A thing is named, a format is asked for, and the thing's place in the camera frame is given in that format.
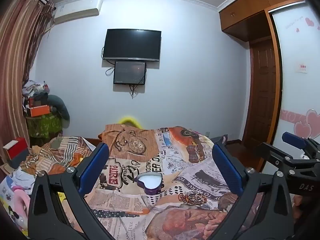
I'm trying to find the white wall label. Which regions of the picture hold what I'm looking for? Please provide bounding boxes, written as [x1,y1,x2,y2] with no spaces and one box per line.
[295,62,309,74]

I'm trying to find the pile of folded clothes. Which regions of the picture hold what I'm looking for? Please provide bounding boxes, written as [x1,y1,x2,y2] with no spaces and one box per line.
[22,80,51,98]

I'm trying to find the wooden overhead cabinet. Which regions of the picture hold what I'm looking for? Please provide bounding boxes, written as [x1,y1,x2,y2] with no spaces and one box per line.
[219,0,304,43]

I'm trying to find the yellow plush object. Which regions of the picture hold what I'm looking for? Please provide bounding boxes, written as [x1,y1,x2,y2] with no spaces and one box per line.
[119,116,143,128]

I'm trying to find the red box white lid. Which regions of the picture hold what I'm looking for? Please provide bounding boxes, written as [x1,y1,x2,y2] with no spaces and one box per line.
[3,137,30,161]

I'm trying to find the pile of copper rings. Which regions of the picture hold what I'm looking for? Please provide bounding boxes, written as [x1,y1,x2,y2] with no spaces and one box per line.
[178,192,208,205]

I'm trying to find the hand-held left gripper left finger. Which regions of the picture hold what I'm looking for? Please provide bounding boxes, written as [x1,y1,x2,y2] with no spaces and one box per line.
[27,142,115,240]

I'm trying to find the dark cloth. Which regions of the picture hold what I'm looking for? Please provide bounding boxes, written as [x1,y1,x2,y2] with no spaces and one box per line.
[210,134,229,145]

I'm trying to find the small black monitor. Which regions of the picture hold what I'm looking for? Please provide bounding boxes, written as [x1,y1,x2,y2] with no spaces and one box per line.
[113,60,147,85]

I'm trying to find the pink plush cloth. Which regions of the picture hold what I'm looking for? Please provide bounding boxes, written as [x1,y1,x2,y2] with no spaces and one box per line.
[10,185,32,230]

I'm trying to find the orange box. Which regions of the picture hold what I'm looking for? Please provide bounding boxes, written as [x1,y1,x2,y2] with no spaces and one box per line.
[26,105,51,118]

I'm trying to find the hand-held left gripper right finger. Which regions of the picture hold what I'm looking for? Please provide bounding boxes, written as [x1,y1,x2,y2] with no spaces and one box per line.
[207,144,294,240]

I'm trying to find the white sliding door heart decals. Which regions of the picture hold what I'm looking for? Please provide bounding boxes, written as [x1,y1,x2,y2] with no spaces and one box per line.
[271,0,320,155]

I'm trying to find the brown wooden door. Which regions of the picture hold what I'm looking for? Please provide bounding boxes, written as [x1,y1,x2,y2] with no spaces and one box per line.
[241,39,281,152]

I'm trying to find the purple heart-shaped tin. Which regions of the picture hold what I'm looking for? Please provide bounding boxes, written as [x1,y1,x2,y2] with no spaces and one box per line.
[136,172,165,195]

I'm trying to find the black wall television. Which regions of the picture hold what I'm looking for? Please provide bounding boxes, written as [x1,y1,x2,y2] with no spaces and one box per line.
[102,29,162,62]

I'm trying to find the printed newspaper blanket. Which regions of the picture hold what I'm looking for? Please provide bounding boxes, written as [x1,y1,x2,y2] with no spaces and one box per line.
[0,124,295,240]

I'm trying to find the white air conditioner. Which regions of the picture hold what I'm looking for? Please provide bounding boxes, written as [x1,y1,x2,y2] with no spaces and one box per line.
[54,0,103,25]

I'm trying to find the striped brown curtain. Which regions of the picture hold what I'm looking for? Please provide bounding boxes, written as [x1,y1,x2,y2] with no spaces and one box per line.
[0,0,56,160]

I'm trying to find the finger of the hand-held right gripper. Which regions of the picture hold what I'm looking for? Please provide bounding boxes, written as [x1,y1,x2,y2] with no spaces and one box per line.
[255,142,320,178]
[282,131,320,156]

